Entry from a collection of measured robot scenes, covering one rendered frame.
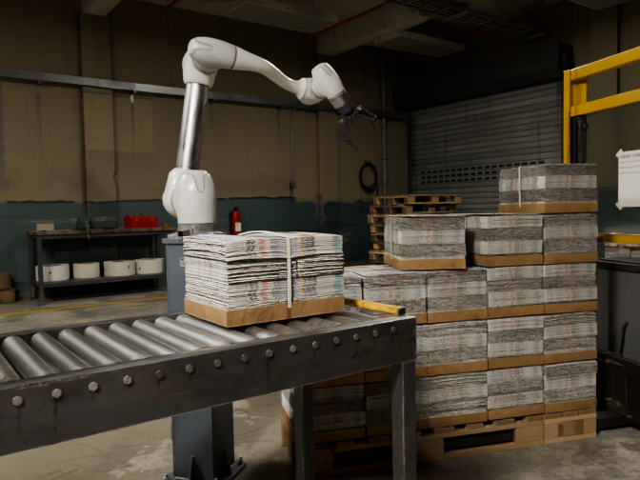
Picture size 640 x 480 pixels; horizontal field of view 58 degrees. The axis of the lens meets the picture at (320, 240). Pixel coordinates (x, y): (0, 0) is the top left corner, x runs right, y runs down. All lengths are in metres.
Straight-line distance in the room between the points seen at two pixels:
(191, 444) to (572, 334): 1.77
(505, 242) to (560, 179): 0.40
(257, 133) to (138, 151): 2.05
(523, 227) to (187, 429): 1.68
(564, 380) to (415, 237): 1.00
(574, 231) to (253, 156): 7.46
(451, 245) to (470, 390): 0.65
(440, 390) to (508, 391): 0.34
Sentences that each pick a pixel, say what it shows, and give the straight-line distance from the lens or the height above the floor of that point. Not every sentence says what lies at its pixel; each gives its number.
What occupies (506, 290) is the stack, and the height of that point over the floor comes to 0.73.
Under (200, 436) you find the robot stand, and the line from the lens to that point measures 2.50.
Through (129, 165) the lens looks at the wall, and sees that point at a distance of 8.96.
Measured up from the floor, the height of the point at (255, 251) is 1.00.
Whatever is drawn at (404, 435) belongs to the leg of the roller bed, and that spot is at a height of 0.47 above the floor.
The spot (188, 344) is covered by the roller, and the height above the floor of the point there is 0.80.
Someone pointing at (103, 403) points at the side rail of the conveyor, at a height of 0.74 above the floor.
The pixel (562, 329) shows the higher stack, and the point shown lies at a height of 0.53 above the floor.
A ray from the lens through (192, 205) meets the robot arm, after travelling 2.35.
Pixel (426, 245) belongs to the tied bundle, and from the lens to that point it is 2.53.
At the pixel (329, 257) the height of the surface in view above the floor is 0.97.
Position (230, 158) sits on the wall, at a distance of 9.61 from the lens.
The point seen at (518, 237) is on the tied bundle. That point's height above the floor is 0.96.
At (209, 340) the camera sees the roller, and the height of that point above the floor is 0.79.
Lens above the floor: 1.10
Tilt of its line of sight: 3 degrees down
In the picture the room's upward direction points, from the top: 1 degrees counter-clockwise
